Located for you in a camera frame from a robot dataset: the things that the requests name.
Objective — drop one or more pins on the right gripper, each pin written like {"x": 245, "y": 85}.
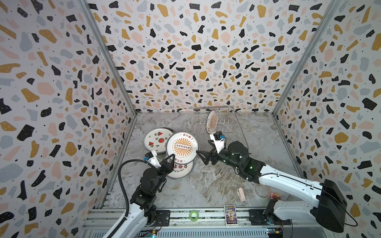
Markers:
{"x": 209, "y": 156}

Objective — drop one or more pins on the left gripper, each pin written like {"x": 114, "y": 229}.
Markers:
{"x": 166, "y": 166}

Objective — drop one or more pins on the brown patterned plate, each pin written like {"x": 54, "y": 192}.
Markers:
{"x": 211, "y": 121}
{"x": 184, "y": 146}

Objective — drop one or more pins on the fruit patterned white plate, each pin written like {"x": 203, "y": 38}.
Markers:
{"x": 157, "y": 140}

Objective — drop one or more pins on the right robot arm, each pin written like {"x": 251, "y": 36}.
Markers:
{"x": 321, "y": 202}

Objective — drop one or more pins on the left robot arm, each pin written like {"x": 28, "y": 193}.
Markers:
{"x": 140, "y": 209}

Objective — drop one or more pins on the pink eraser block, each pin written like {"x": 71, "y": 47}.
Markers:
{"x": 241, "y": 194}

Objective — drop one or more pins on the colourful card pack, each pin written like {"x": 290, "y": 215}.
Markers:
{"x": 230, "y": 215}

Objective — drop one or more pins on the green tape roll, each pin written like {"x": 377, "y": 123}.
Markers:
{"x": 193, "y": 216}

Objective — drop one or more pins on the pink yellow small toy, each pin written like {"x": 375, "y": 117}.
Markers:
{"x": 275, "y": 195}

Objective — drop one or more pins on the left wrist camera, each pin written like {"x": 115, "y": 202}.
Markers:
{"x": 151, "y": 158}

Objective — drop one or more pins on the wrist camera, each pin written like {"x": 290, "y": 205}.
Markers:
{"x": 218, "y": 140}
{"x": 151, "y": 158}

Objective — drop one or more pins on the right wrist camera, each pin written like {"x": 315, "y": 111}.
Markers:
{"x": 218, "y": 140}

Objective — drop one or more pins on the wire dish rack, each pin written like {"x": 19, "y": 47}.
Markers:
{"x": 227, "y": 123}

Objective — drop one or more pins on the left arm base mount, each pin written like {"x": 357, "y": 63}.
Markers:
{"x": 159, "y": 218}

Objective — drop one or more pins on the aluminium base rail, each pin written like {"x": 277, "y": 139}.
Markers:
{"x": 211, "y": 224}

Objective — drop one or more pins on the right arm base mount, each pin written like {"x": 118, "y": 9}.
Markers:
{"x": 261, "y": 217}

